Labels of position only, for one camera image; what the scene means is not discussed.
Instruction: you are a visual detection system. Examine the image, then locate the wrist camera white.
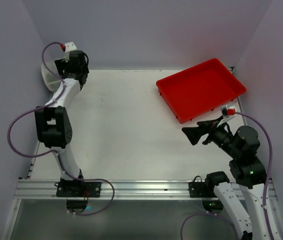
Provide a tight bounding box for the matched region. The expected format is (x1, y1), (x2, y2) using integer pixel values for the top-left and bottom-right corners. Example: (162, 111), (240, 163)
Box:
(60, 41), (77, 62)
(217, 105), (237, 127)

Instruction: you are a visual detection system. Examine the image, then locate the aluminium mounting rail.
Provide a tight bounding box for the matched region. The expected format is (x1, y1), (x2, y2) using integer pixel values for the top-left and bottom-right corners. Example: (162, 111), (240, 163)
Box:
(13, 177), (277, 201)

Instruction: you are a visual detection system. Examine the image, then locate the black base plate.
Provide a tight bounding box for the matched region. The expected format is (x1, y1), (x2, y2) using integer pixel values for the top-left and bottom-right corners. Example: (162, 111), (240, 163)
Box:
(56, 179), (102, 198)
(188, 174), (230, 198)

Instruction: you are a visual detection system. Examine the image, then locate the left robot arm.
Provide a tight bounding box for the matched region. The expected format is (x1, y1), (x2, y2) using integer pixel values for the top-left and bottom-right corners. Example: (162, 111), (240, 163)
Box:
(34, 49), (89, 189)

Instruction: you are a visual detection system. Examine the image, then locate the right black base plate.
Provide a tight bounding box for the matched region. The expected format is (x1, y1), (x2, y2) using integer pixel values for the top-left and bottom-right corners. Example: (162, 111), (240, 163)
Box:
(188, 174), (230, 198)

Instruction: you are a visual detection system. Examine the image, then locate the red plastic tray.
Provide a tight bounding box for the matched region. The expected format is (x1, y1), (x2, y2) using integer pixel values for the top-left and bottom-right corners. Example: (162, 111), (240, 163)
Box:
(156, 58), (247, 124)

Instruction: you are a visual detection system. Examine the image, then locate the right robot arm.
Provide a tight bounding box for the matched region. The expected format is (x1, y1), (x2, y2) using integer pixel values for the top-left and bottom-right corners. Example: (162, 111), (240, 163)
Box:
(182, 117), (282, 240)

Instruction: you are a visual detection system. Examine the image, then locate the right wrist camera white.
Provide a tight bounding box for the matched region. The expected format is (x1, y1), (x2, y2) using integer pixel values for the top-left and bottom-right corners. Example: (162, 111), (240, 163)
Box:
(217, 105), (237, 127)

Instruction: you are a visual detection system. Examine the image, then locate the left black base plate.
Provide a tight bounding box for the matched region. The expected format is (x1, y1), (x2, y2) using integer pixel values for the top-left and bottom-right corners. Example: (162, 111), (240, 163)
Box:
(56, 179), (102, 198)

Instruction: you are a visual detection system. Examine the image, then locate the white mesh laundry bag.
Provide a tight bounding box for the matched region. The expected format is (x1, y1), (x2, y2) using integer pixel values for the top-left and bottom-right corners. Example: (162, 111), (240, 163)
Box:
(40, 61), (61, 92)

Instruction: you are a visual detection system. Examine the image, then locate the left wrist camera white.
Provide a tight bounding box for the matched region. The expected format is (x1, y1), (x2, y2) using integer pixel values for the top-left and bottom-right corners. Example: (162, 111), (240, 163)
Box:
(60, 41), (77, 62)

